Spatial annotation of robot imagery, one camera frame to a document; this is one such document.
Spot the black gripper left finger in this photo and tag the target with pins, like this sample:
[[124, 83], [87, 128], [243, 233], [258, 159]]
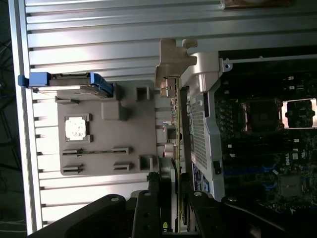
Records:
[[143, 215]]

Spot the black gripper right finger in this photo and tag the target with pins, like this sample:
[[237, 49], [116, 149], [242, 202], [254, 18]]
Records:
[[205, 218]]

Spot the blue expansion slot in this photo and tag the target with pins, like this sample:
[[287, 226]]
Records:
[[247, 169]]

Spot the gray parts rack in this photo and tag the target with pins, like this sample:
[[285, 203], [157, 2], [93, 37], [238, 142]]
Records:
[[138, 138]]

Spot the open black PC case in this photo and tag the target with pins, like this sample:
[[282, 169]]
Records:
[[210, 138]]

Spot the black RAM slots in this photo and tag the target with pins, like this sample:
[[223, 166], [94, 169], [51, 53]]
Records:
[[260, 148]]

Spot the silver CPU chip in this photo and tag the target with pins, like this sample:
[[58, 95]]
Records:
[[75, 127]]

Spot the CPU socket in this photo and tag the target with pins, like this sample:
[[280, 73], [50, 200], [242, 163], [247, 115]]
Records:
[[262, 116]]

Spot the green motherboard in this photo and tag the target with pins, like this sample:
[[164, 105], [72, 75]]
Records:
[[304, 138]]

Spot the metal socket cover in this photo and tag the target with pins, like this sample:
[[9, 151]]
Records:
[[286, 114]]

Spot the hard disk in blue caddy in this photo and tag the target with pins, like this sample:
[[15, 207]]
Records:
[[64, 79]]

